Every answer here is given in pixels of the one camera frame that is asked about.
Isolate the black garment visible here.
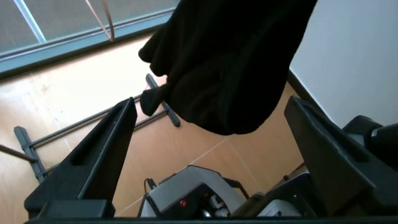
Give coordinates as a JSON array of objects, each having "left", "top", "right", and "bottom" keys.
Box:
[{"left": 138, "top": 0, "right": 318, "bottom": 136}]

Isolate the pink clothes hanger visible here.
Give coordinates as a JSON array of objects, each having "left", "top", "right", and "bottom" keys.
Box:
[{"left": 84, "top": 0, "right": 116, "bottom": 43}]

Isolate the window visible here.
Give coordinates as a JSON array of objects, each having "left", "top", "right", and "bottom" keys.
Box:
[{"left": 0, "top": 0, "right": 182, "bottom": 79}]

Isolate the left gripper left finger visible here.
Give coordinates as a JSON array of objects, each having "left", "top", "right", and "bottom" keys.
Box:
[{"left": 24, "top": 96, "right": 138, "bottom": 218}]

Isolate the black clothes rack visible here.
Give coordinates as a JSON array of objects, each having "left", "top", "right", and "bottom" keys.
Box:
[{"left": 0, "top": 73, "right": 182, "bottom": 184}]

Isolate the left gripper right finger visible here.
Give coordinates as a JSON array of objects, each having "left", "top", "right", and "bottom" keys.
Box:
[{"left": 284, "top": 95, "right": 398, "bottom": 218}]

